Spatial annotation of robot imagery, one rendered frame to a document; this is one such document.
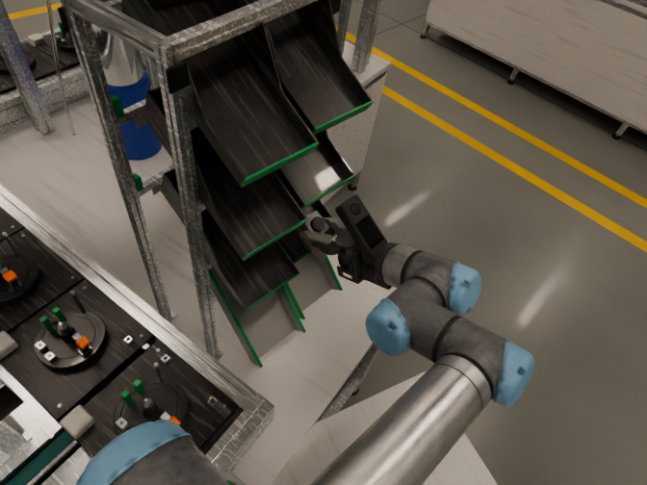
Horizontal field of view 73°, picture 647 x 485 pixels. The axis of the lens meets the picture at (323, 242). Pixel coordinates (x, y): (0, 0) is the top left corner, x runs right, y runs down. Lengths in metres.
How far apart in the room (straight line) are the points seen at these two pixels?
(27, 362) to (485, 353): 0.92
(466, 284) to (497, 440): 1.59
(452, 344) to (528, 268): 2.27
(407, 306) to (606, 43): 3.74
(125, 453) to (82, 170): 1.28
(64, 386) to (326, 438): 0.57
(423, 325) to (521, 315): 2.01
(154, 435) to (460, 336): 0.38
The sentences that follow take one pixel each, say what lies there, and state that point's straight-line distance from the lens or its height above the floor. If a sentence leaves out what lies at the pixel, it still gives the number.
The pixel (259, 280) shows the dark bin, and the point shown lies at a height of 1.20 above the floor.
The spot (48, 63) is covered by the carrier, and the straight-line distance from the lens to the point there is 2.01.
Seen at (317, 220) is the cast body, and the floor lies 1.27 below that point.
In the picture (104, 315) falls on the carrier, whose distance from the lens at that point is 1.14.
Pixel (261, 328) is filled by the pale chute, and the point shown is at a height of 1.03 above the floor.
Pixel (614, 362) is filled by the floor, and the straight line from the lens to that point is 2.76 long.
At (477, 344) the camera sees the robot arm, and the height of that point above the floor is 1.44.
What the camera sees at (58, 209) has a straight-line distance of 1.56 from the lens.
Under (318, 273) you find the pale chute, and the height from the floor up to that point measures 1.03.
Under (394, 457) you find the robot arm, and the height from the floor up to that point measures 1.47.
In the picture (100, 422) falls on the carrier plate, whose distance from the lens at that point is 1.03.
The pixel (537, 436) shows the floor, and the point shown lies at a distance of 2.33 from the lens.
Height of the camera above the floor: 1.91
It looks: 50 degrees down
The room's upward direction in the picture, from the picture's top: 11 degrees clockwise
